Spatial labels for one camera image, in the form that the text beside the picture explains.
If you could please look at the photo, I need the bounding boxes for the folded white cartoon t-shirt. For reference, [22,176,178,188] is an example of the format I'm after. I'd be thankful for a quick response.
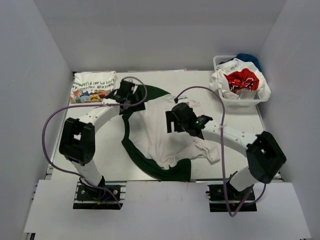
[69,71,117,104]

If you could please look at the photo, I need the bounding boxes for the white red print t-shirt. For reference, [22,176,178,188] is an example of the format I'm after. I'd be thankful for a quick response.
[209,58,271,100]

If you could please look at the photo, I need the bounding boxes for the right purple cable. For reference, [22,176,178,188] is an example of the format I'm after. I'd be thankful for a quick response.
[173,85,267,218]

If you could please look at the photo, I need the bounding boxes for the blue t-shirt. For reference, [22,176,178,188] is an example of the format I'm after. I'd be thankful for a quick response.
[236,53,262,72]

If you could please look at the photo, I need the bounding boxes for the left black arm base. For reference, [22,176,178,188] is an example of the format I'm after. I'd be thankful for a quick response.
[73,180,127,210]

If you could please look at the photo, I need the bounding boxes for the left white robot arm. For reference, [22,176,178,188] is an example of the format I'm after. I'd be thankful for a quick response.
[59,77,148,200]

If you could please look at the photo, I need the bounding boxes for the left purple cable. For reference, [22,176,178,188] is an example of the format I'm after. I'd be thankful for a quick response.
[41,76,148,210]

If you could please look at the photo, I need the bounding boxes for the purple cable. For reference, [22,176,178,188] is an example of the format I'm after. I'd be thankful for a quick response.
[41,76,148,210]
[173,85,267,218]

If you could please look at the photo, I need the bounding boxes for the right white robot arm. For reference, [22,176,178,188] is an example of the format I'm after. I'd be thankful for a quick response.
[165,102,287,200]

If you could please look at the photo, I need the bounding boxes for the white green raglan t-shirt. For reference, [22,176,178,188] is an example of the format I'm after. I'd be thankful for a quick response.
[121,85,220,182]

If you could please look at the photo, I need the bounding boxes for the white plastic basket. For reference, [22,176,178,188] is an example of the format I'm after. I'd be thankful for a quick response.
[212,55,269,107]

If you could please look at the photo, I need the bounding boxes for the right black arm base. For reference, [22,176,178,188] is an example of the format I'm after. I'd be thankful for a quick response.
[205,180,258,213]

